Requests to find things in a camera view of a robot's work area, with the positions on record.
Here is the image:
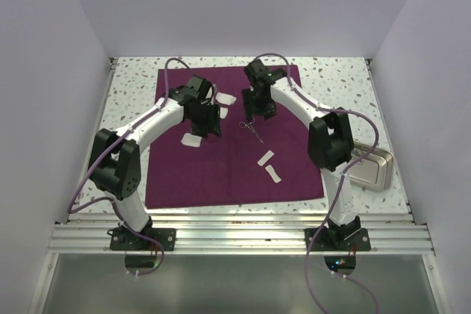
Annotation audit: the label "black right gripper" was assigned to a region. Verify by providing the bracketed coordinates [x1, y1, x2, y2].
[243, 86, 278, 121]

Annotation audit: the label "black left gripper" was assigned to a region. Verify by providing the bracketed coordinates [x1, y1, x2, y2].
[188, 101, 221, 138]

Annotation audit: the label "white gauze pad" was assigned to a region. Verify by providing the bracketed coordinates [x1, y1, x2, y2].
[180, 133, 202, 148]
[216, 92, 236, 106]
[219, 107, 228, 119]

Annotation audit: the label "steel forceps with rings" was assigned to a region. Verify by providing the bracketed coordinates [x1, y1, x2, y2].
[238, 118, 263, 143]

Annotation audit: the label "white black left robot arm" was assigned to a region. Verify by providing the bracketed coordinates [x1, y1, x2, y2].
[89, 75, 221, 250]

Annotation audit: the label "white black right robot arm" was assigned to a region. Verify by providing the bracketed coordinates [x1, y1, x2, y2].
[242, 59, 361, 250]

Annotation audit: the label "white gauze roll upper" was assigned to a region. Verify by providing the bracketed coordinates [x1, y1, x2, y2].
[257, 150, 275, 166]

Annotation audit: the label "white gauze roll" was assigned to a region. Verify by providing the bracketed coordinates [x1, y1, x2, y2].
[257, 150, 275, 166]
[265, 165, 282, 184]

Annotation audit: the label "purple cloth mat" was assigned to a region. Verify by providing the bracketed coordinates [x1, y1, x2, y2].
[144, 67, 324, 209]

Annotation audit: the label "white gauze roll lower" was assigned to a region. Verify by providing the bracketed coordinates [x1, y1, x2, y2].
[265, 165, 282, 184]

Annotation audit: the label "stainless steel tray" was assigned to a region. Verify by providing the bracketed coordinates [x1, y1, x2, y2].
[348, 148, 394, 193]

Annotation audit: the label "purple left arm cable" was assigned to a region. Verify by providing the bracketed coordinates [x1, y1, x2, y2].
[65, 57, 207, 279]

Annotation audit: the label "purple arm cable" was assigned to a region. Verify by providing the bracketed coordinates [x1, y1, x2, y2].
[65, 57, 207, 279]
[253, 52, 382, 314]

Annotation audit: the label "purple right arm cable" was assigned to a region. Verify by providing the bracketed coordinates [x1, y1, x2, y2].
[253, 52, 382, 314]

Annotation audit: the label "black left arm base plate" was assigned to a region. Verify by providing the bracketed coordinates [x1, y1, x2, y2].
[107, 226, 177, 251]

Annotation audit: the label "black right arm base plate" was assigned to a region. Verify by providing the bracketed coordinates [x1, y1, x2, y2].
[311, 228, 372, 252]

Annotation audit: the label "aluminium frame rail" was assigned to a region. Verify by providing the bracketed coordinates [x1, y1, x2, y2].
[47, 213, 434, 255]

